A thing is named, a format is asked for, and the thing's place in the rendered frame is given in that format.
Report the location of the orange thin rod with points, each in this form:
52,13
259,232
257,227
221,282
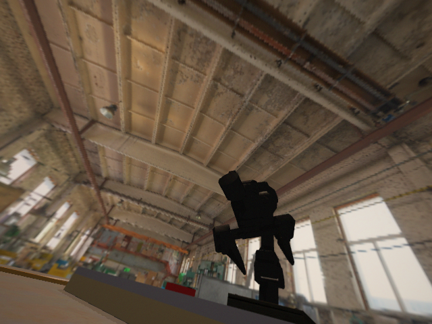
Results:
25,274

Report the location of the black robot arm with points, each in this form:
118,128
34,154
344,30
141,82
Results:
252,204

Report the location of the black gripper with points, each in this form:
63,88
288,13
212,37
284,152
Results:
282,228

